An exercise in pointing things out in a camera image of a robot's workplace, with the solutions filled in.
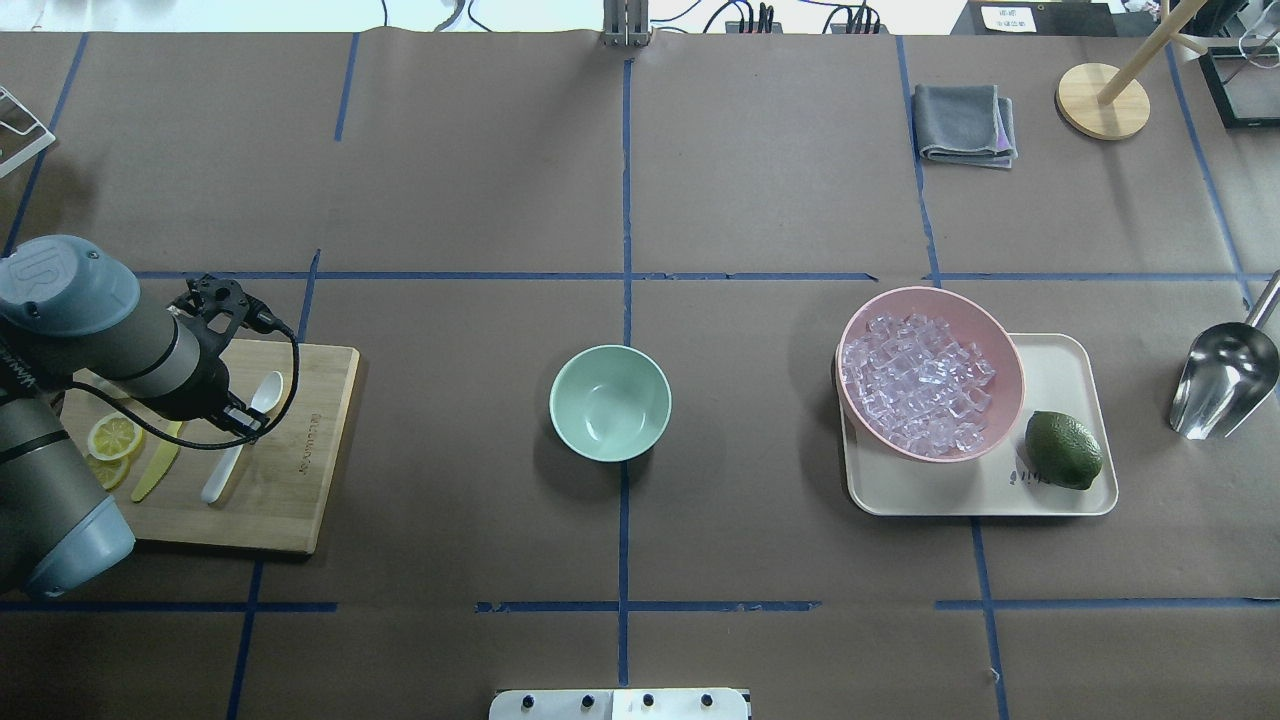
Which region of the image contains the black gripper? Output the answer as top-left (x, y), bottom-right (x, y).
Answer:
top-left (195, 380), bottom-right (269, 439)

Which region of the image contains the white plastic spoon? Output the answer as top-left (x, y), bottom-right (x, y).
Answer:
top-left (201, 372), bottom-right (284, 503)

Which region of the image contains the metal ice scoop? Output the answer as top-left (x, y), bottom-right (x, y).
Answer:
top-left (1167, 272), bottom-right (1279, 439)

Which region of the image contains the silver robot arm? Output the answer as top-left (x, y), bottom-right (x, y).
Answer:
top-left (1, 234), bottom-right (293, 600)

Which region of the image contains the mint green bowl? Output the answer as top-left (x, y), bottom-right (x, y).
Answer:
top-left (548, 345), bottom-right (675, 462)

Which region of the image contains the pink bowl of ice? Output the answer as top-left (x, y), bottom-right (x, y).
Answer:
top-left (835, 286), bottom-right (1027, 462)

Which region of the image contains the yellow plastic knife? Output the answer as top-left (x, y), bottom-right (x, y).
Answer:
top-left (131, 439), bottom-right (182, 503)

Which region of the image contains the bamboo cutting board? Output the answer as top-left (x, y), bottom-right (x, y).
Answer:
top-left (111, 345), bottom-right (361, 553)

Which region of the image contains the lemon slice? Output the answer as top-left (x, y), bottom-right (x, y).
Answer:
top-left (87, 413), bottom-right (145, 462)
top-left (84, 454), bottom-right (132, 492)

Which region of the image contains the folded grey cloth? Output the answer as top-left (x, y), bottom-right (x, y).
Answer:
top-left (911, 85), bottom-right (1018, 169)

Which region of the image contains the green lime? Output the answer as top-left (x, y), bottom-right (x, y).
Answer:
top-left (1024, 410), bottom-right (1105, 491)

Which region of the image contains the beige serving tray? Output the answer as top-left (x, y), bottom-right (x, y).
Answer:
top-left (842, 333), bottom-right (1117, 518)

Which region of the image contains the wooden mug tree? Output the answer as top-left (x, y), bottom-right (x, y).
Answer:
top-left (1055, 1), bottom-right (1208, 141)

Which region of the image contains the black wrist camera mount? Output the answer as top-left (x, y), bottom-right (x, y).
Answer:
top-left (169, 274), bottom-right (297, 356)

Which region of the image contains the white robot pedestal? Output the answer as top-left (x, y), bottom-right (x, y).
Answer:
top-left (488, 687), bottom-right (753, 719)

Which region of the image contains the aluminium frame post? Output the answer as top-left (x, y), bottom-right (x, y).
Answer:
top-left (602, 0), bottom-right (652, 47)

